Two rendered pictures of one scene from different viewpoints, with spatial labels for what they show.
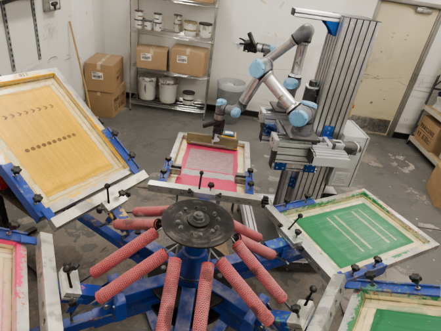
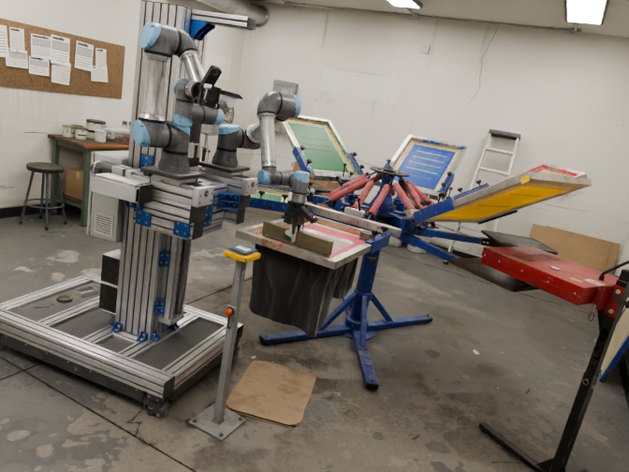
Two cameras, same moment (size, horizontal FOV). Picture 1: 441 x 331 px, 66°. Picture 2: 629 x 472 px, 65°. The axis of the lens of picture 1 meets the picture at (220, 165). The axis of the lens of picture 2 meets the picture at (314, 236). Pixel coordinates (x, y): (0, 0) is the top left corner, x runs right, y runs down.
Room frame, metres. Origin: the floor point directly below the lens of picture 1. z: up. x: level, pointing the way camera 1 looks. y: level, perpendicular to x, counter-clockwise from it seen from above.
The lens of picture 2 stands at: (4.60, 1.25, 1.70)
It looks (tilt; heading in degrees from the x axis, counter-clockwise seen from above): 15 degrees down; 206
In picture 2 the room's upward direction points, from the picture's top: 10 degrees clockwise
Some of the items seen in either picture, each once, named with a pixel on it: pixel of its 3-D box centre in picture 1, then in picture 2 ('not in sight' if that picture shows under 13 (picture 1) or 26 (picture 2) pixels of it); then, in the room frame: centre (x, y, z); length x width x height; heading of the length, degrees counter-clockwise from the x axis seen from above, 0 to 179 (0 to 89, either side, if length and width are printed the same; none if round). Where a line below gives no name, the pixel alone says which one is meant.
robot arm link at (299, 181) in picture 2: (221, 106); (300, 182); (2.40, 0.06, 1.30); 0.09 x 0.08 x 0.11; 64
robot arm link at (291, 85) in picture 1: (289, 87); (176, 136); (2.75, -0.46, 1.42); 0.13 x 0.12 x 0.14; 163
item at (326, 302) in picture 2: not in sight; (338, 287); (2.17, 0.29, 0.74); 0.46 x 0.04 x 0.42; 1
